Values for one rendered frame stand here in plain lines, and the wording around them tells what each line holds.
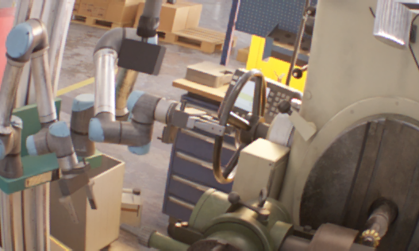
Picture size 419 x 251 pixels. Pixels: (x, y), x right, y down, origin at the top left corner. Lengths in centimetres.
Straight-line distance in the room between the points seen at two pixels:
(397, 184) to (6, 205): 168
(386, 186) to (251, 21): 262
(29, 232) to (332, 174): 162
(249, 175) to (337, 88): 35
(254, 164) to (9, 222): 129
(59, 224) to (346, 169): 219
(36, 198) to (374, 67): 168
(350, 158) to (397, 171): 17
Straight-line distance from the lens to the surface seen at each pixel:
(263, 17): 437
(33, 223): 313
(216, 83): 409
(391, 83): 199
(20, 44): 223
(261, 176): 206
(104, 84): 241
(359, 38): 199
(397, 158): 191
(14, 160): 256
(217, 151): 225
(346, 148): 195
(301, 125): 204
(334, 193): 200
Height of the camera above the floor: 202
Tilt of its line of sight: 18 degrees down
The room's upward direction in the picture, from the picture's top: 11 degrees clockwise
